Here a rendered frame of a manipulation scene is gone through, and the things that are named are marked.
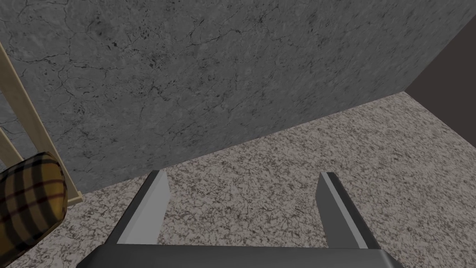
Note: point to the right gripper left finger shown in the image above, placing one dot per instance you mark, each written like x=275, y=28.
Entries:
x=145, y=216

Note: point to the wooden chair with plaid cushion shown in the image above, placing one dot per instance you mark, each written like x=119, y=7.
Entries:
x=29, y=201

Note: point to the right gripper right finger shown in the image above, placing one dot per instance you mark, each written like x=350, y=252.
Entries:
x=340, y=216

